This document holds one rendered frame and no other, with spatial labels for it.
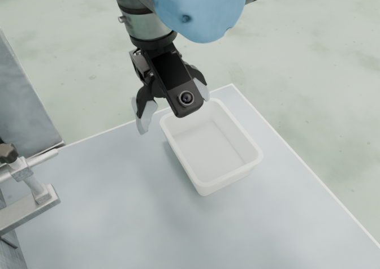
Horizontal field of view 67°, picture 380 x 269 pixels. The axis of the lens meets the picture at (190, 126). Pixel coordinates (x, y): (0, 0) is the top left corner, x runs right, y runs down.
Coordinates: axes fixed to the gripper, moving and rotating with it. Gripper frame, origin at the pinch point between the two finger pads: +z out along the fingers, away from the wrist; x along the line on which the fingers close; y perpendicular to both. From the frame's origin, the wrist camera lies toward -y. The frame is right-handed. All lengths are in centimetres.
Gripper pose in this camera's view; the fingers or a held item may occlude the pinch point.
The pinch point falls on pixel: (177, 120)
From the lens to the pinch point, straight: 56.8
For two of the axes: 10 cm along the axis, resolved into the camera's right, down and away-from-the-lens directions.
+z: 1.0, 5.9, 8.0
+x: -8.6, 4.5, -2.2
